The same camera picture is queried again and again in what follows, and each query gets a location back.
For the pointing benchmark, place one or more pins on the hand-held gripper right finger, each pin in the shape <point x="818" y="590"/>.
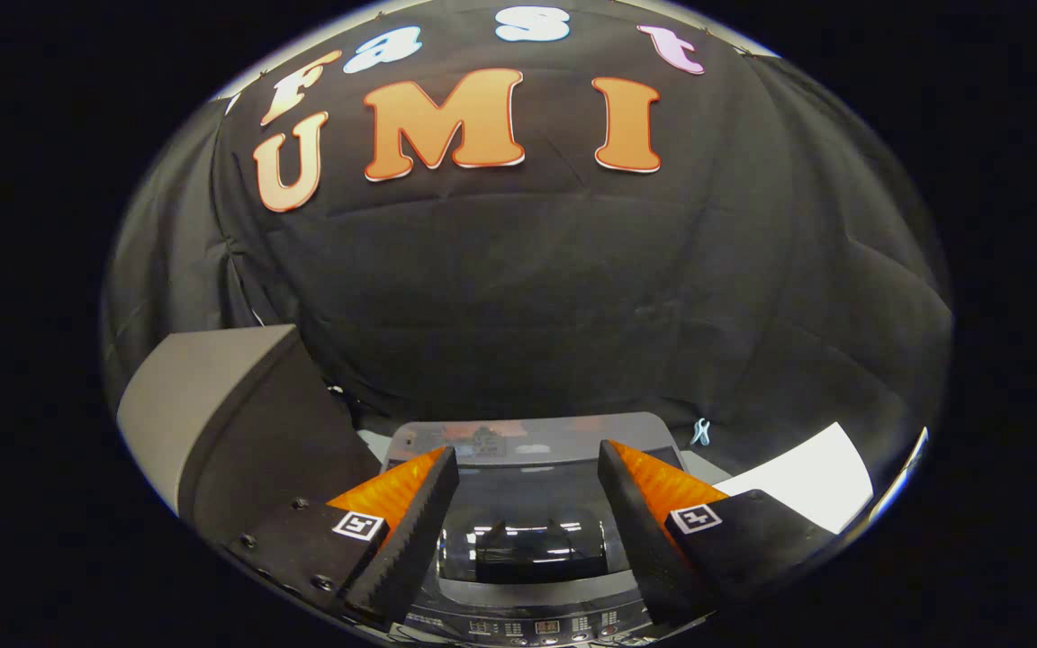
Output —
<point x="640" y="531"/>

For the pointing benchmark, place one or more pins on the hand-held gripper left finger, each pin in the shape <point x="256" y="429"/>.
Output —
<point x="415" y="540"/>

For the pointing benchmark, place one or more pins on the dark washing machine lid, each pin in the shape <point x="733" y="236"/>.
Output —
<point x="527" y="504"/>

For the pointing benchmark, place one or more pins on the grey washing machine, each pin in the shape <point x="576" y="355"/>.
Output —
<point x="527" y="623"/>

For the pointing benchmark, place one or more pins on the light blue clip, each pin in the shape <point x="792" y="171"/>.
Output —
<point x="700" y="433"/>

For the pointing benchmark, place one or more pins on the white board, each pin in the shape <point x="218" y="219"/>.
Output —
<point x="807" y="477"/>

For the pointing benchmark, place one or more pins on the grey side cabinet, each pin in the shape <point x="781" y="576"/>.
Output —
<point x="212" y="387"/>

